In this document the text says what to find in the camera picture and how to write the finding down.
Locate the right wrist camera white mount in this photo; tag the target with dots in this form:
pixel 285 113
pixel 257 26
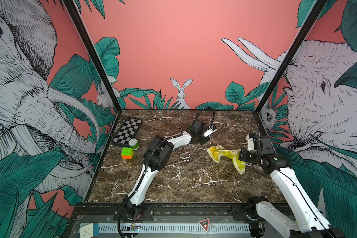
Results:
pixel 251 138

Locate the white slotted cable duct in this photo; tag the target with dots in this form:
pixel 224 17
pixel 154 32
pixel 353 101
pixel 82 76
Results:
pixel 188 228

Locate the black left frame post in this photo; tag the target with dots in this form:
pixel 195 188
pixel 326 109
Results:
pixel 85 37

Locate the black front mounting rail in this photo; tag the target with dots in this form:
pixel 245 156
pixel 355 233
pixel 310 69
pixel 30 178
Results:
pixel 152 210

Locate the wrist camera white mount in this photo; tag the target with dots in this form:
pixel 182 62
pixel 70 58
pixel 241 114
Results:
pixel 251 138
pixel 211 129

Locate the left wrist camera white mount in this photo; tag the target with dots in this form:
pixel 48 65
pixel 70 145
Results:
pixel 211 129

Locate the black frame post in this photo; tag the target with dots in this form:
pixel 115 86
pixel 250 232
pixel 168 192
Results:
pixel 85 37
pixel 308 23

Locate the black right frame post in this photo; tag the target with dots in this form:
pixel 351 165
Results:
pixel 308 23

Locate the green white cylinder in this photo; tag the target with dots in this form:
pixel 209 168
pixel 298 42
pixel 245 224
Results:
pixel 134 144

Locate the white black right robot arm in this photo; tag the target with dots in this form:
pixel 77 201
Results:
pixel 309 223

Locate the red triangle warning sticker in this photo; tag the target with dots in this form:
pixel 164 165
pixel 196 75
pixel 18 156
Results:
pixel 205 224

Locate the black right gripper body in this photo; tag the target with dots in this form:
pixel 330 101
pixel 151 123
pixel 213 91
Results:
pixel 250 155

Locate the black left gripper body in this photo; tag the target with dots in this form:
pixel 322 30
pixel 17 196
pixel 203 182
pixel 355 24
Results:
pixel 202 139

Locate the black white checkerboard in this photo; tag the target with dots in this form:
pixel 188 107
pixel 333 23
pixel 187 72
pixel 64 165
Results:
pixel 127 131

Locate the white power socket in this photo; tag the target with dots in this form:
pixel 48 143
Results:
pixel 89 231

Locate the colourful rubik's cube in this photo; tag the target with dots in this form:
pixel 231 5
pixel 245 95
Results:
pixel 127 153

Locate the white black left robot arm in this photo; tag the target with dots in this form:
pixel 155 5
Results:
pixel 156 158

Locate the yellow green patterned towel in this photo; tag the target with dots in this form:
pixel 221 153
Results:
pixel 218 151

